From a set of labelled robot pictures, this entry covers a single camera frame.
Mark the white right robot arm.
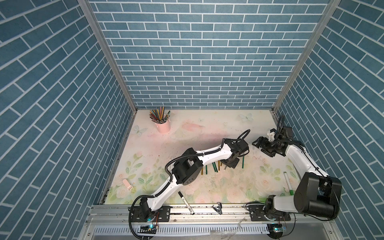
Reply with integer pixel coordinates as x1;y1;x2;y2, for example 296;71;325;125
252;127;342;220

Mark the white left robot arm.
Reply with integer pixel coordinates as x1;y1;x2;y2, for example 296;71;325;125
140;138;249;214

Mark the green white marker pen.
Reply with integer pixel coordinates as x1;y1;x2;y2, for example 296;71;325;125
284;172;294;196

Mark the black binder clip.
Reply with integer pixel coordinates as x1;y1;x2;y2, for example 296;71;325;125
212;202;223;215

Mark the pink metal pencil cup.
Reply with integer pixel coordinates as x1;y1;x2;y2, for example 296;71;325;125
155;119;171;134

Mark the black marker pen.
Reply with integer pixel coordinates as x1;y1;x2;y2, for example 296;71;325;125
178;191;195;215

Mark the coloured pencils bundle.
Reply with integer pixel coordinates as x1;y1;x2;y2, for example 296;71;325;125
149;107;171;124

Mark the pink eraser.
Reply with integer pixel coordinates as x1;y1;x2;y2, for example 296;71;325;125
122;179;133;191

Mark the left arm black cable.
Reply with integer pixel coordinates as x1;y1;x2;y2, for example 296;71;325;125
128;128;251;240

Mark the aluminium corner frame post right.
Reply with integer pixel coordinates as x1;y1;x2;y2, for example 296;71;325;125
271;0;341;115

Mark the aluminium corner frame post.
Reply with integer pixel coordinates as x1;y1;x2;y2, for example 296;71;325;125
271;0;341;115
78;0;137;114

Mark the aluminium front rail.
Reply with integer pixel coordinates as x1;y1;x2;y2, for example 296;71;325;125
79;204;342;240

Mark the aluminium corner frame post left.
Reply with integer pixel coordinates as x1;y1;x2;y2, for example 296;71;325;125
78;0;137;114

